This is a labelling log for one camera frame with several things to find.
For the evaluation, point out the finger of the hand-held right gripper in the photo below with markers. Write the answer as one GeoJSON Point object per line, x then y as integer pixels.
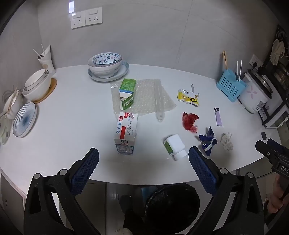
{"type": "Point", "coordinates": [264, 149]}
{"type": "Point", "coordinates": [277, 145]}

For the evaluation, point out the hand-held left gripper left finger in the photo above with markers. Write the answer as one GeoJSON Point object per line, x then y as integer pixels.
{"type": "Point", "coordinates": [84, 169]}

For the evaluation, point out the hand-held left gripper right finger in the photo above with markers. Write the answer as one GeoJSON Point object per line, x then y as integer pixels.
{"type": "Point", "coordinates": [202, 169]}

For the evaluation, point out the blue foil wrapper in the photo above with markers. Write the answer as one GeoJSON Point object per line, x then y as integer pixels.
{"type": "Point", "coordinates": [207, 140]}

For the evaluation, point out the white pill bottle green label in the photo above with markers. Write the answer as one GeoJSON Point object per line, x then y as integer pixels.
{"type": "Point", "coordinates": [175, 145]}

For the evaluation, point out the black lined trash bin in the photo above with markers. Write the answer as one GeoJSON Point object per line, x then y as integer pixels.
{"type": "Point", "coordinates": [173, 207]}

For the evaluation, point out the red mesh net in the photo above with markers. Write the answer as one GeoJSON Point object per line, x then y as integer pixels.
{"type": "Point", "coordinates": [189, 121]}

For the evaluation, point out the white red milk carton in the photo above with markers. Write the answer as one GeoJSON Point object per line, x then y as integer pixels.
{"type": "Point", "coordinates": [126, 135]}

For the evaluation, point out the purple snack packet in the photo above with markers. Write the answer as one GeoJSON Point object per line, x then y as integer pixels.
{"type": "Point", "coordinates": [218, 117]}

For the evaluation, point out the yellow white snack wrapper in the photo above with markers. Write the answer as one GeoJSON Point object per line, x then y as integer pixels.
{"type": "Point", "coordinates": [188, 97]}

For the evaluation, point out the green white cardboard box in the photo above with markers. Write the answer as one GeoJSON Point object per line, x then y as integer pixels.
{"type": "Point", "coordinates": [127, 90]}

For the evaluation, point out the person's right hand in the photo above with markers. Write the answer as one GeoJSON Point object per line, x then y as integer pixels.
{"type": "Point", "coordinates": [274, 194]}

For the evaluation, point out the small black block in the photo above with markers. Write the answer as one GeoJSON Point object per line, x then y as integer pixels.
{"type": "Point", "coordinates": [263, 135]}

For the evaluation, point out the white toaster oven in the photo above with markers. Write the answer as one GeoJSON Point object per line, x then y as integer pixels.
{"type": "Point", "coordinates": [275, 115]}

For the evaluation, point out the crumpled white tissue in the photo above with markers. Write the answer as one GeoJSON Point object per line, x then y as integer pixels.
{"type": "Point", "coordinates": [227, 141]}

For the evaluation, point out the white rice cooker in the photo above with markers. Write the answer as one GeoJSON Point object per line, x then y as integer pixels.
{"type": "Point", "coordinates": [252, 95]}

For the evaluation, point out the blue plastic basket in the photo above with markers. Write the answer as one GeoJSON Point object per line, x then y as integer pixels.
{"type": "Point", "coordinates": [229, 87]}

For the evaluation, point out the blue striped plate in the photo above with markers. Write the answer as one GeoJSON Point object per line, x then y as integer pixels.
{"type": "Point", "coordinates": [24, 119]}

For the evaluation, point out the clear plastic tube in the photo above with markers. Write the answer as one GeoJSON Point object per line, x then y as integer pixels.
{"type": "Point", "coordinates": [159, 101]}

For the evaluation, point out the white straws pair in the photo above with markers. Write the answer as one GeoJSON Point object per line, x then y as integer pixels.
{"type": "Point", "coordinates": [238, 71]}

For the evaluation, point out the black storage rack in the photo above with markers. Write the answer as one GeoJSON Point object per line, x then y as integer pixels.
{"type": "Point", "coordinates": [281, 58]}

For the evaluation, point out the pale green plate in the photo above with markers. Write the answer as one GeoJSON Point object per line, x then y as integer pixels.
{"type": "Point", "coordinates": [5, 132]}

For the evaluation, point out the round wooden coaster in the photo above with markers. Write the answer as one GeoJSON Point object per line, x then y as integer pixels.
{"type": "Point", "coordinates": [52, 87]}

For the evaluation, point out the clear bubble wrap sheet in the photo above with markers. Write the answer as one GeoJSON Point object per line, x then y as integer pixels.
{"type": "Point", "coordinates": [146, 99]}

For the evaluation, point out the stack of plain white bowls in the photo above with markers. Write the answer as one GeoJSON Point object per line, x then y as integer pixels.
{"type": "Point", "coordinates": [37, 87]}

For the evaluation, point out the white bowl with chopsticks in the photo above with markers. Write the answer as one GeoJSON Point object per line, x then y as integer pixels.
{"type": "Point", "coordinates": [14, 105]}

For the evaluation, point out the wooden chopsticks pair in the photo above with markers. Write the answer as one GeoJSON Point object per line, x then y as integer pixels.
{"type": "Point", "coordinates": [225, 61]}

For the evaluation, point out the white bowl blue rim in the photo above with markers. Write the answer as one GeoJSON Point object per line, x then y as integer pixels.
{"type": "Point", "coordinates": [103, 70]}

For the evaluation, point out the blue floral bowl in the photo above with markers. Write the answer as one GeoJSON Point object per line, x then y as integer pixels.
{"type": "Point", "coordinates": [107, 59]}

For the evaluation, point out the white paper cup with straws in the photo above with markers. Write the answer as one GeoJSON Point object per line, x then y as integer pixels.
{"type": "Point", "coordinates": [47, 61]}

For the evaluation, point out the white wall outlet with plug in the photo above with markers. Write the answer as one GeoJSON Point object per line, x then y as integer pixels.
{"type": "Point", "coordinates": [256, 61]}

